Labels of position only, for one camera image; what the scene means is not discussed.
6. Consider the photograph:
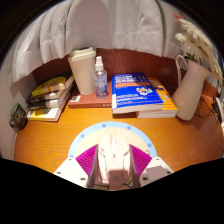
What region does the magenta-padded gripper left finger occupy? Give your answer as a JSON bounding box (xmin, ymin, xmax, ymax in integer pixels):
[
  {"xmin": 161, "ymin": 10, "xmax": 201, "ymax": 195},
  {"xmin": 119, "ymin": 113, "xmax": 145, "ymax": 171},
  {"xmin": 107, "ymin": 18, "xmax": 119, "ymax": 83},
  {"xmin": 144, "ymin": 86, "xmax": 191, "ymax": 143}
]
[{"xmin": 53, "ymin": 144, "xmax": 100, "ymax": 188}]

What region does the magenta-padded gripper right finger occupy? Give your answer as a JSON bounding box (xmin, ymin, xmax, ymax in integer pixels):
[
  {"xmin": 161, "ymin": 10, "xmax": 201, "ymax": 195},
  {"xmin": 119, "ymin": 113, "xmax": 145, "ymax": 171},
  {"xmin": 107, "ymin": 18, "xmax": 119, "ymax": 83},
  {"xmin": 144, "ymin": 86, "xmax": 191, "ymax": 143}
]
[{"xmin": 129, "ymin": 144, "xmax": 174, "ymax": 188}]

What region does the round light blue mouse pad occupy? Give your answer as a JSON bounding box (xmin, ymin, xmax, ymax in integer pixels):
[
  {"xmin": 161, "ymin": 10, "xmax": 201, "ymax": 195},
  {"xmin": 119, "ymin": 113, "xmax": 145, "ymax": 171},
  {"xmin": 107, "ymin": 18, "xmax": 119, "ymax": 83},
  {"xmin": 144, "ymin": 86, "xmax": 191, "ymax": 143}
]
[{"xmin": 68, "ymin": 120, "xmax": 158, "ymax": 162}]

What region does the brown cover book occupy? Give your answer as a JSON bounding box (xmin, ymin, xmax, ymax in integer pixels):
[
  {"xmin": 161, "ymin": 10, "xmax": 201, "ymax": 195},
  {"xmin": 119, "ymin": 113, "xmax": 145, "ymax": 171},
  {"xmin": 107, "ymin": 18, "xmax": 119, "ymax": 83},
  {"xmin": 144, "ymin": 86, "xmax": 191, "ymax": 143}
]
[{"xmin": 67, "ymin": 79, "xmax": 113, "ymax": 109}]

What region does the yellow white thick book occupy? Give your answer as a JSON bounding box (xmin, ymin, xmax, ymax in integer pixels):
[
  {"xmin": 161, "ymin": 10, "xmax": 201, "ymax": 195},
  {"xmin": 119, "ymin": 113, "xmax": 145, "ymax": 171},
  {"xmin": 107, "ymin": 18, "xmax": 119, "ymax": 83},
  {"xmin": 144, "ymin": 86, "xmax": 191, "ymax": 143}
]
[{"xmin": 26, "ymin": 99, "xmax": 68, "ymax": 123}]

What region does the blue cover book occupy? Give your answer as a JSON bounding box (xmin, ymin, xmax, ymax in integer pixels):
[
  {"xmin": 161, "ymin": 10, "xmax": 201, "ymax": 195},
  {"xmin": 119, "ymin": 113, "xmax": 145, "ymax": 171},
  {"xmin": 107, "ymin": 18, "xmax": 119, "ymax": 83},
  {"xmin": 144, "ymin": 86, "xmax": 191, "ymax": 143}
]
[{"xmin": 111, "ymin": 72, "xmax": 165, "ymax": 115}]

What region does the clear spray bottle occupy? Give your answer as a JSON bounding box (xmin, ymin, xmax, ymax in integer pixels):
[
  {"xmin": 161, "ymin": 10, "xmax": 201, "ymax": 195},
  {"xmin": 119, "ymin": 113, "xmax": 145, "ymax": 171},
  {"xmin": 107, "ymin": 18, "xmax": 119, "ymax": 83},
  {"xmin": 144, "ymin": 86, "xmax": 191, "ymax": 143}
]
[{"xmin": 93, "ymin": 55, "xmax": 109, "ymax": 100}]

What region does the yellow black cover book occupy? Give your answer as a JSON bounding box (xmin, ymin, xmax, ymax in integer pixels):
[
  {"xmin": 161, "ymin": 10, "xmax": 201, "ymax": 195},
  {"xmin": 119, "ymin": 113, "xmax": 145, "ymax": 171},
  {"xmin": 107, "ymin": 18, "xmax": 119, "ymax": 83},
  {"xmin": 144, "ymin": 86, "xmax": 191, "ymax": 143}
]
[{"xmin": 31, "ymin": 75, "xmax": 75, "ymax": 98}]

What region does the white ceramic pitcher vase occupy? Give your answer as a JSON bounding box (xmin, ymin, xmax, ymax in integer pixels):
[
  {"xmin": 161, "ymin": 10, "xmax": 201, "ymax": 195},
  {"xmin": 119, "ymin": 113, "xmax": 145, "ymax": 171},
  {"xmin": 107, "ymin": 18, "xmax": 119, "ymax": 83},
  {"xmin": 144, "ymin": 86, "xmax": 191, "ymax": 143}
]
[{"xmin": 171, "ymin": 54, "xmax": 213, "ymax": 122}]

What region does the cream lidded tumbler cup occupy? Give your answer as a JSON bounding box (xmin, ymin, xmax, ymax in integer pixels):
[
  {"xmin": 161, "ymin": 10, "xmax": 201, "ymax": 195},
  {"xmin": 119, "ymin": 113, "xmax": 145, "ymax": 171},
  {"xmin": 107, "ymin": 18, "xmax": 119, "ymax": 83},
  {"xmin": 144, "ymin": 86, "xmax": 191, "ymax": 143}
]
[{"xmin": 67, "ymin": 46, "xmax": 97, "ymax": 96}]

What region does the white flower bouquet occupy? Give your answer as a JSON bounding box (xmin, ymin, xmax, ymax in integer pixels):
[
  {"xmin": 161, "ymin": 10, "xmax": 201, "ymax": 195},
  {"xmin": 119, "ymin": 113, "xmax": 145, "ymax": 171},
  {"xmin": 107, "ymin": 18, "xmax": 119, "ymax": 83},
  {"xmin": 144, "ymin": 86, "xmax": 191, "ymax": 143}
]
[{"xmin": 173, "ymin": 13, "xmax": 224, "ymax": 86}]

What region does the white curtain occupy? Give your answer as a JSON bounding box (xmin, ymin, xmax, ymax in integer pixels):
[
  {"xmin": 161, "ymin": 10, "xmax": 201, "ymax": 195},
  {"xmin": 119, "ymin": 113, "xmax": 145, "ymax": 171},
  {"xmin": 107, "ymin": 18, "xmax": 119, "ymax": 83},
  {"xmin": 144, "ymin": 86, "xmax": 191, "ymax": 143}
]
[{"xmin": 11, "ymin": 0, "xmax": 184, "ymax": 85}]

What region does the black cable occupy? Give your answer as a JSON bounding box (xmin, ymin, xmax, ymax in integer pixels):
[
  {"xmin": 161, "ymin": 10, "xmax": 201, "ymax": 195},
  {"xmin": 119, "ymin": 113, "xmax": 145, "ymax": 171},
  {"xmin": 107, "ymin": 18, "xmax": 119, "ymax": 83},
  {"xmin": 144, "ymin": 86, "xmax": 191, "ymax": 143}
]
[{"xmin": 195, "ymin": 95, "xmax": 218, "ymax": 120}]

